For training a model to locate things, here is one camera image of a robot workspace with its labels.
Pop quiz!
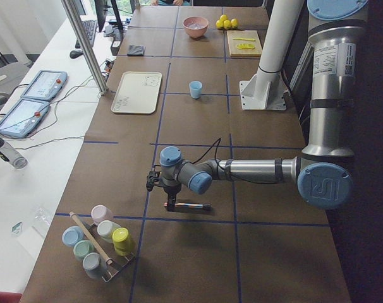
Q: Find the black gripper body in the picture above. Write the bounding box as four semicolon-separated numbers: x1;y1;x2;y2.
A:
146;170;181;194

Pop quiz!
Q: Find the steel muddler black tip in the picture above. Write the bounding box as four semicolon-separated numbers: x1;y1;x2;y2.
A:
164;203;211;211

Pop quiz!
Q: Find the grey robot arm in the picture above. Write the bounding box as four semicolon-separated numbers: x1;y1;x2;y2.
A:
146;1;368;217

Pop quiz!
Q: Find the pink cup on rack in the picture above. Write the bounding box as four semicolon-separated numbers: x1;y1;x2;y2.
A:
90;205;114;225

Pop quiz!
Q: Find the white cup on rack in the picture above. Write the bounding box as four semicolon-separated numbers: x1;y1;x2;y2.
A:
97;220;121;244

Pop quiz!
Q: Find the yellow-green plastic cup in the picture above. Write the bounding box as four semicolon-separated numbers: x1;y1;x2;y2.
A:
112;227;135;256

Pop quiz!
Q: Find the blue cup on rack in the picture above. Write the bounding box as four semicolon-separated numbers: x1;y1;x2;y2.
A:
62;225;84;247

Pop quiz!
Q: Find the green cup on rack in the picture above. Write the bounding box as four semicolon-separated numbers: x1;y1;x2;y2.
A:
73;240;95;261

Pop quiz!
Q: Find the light blue plastic cup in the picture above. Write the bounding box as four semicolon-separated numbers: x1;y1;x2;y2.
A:
189;81;203;99

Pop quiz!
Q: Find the grey cup on rack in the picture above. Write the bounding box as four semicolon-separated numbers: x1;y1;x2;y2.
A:
82;252;107;280

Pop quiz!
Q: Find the pile of ice cubes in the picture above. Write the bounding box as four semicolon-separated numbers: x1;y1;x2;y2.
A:
186;22;205;30

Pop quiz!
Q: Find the white bear serving tray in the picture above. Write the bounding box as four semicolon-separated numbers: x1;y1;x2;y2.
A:
111;71;162;114

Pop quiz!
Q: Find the grey folded cloth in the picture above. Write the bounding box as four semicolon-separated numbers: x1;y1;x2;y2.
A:
127;45;145;56

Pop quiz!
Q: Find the black box with label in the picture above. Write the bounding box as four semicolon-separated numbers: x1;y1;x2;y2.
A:
110;40;121;56

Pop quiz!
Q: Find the teach pendant far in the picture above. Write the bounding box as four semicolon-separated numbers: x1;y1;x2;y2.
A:
21;70;68;102

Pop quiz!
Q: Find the teach pendant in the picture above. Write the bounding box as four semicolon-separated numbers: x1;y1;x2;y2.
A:
21;70;68;102
0;98;50;138

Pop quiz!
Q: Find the teach pendant near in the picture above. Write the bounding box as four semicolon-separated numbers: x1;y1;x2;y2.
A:
0;98;50;138

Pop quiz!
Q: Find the black computer mouse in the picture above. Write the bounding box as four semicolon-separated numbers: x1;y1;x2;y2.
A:
69;49;83;59

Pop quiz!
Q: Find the clear water bottle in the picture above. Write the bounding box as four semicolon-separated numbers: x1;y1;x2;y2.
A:
0;137;28;169

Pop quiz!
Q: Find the pink bowl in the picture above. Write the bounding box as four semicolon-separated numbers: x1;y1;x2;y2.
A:
183;16;209;39

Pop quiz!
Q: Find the bamboo cutting board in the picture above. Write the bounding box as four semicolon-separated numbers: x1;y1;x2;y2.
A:
227;30;262;57

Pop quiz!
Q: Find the black keyboard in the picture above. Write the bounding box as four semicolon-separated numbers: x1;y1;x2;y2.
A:
82;20;98;47

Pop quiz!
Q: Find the whole lemon lower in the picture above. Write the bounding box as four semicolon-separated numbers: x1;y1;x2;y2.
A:
216;20;224;29

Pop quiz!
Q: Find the yellow plastic knife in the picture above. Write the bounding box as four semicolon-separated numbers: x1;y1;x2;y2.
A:
233;37;256;42

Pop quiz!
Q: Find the black computer monitor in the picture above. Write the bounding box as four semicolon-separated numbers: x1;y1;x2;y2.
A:
94;0;123;32

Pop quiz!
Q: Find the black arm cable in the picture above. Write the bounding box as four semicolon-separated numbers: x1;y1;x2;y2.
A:
191;137;284;184

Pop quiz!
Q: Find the wooden rack handle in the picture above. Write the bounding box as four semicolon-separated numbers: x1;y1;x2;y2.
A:
70;211;113;265

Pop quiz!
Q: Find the white wire rack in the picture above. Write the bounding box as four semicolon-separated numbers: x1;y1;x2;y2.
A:
85;223;135;282

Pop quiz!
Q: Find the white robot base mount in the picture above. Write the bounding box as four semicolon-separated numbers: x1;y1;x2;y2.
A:
240;0;304;110

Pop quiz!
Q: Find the aluminium frame post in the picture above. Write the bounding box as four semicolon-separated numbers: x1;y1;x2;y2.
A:
61;0;108;95

